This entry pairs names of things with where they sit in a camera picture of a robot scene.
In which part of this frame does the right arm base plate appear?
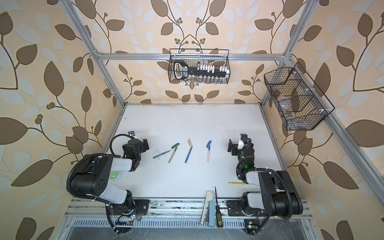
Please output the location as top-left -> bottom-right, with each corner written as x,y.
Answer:
226,200 -> 263,217

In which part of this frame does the beige blue utility tool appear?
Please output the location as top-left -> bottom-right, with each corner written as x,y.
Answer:
200,191 -> 216,227

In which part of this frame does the green pen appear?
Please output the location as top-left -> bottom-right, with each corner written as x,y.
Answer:
153,149 -> 172,159

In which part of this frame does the back wire basket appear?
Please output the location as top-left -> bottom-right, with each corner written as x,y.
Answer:
168,48 -> 231,85

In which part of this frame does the black screwdriver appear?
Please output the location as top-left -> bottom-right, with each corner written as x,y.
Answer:
215,188 -> 224,229

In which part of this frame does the blue pen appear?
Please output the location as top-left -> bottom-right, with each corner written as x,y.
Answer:
185,147 -> 193,164

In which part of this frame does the right wire basket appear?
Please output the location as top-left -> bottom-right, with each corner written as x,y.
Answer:
264,63 -> 335,131

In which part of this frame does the black socket set rail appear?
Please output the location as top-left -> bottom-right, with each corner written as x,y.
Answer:
169,60 -> 231,80

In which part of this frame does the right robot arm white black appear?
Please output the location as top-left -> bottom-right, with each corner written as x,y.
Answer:
227,134 -> 304,219

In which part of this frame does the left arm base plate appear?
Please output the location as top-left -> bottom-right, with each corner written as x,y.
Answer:
108,199 -> 150,216

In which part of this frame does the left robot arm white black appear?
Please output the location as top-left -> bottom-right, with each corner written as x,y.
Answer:
66,131 -> 150,235

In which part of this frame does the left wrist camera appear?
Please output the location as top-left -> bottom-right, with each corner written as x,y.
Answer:
128,131 -> 136,138

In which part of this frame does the aluminium front rail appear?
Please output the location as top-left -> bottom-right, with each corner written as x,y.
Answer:
64,197 -> 313,229

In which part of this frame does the wire basket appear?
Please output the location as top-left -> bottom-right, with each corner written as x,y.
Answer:
264,63 -> 335,131
168,48 -> 231,85

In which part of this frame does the pink pen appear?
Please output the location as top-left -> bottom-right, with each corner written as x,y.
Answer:
206,147 -> 211,163

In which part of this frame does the beige pen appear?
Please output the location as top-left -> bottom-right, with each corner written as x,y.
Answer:
168,147 -> 178,164

